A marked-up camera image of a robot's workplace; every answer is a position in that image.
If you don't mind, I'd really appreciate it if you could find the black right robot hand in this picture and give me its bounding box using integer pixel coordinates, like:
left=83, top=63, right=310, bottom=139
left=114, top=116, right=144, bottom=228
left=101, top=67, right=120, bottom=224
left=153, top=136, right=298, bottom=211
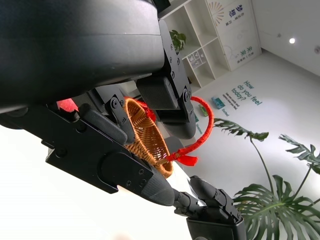
left=173, top=174, right=247, bottom=240

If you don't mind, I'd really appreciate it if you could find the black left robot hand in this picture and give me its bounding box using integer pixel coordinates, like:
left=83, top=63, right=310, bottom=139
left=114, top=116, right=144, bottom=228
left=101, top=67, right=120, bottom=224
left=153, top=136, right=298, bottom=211
left=0, top=0, right=198, bottom=207

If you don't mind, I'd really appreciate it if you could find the red apple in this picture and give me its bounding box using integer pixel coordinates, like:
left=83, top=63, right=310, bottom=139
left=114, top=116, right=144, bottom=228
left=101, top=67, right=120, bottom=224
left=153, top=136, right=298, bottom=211
left=56, top=99, right=78, bottom=112

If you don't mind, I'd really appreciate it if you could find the wicker basket with red handle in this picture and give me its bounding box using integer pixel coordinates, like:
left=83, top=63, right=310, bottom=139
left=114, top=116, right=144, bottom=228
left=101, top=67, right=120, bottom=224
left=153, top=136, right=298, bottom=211
left=122, top=95, right=215, bottom=180

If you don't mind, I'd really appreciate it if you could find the large monstera plant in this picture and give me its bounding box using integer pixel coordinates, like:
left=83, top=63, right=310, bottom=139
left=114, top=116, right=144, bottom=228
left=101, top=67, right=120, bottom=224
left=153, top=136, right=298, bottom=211
left=212, top=118, right=320, bottom=240

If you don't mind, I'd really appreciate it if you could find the small green potted plant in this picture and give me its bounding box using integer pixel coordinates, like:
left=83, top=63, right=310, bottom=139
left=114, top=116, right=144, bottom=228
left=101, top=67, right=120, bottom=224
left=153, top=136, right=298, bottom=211
left=169, top=29, right=187, bottom=52

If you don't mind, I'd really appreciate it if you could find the white cube shelf unit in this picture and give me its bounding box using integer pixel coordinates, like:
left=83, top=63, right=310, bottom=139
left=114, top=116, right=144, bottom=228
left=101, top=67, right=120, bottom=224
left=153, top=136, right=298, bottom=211
left=158, top=0, right=231, bottom=88

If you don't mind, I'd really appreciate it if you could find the white wall poster panel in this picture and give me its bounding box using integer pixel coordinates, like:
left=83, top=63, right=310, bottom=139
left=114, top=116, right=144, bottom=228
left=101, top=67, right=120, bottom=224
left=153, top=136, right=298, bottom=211
left=206, top=0, right=262, bottom=72

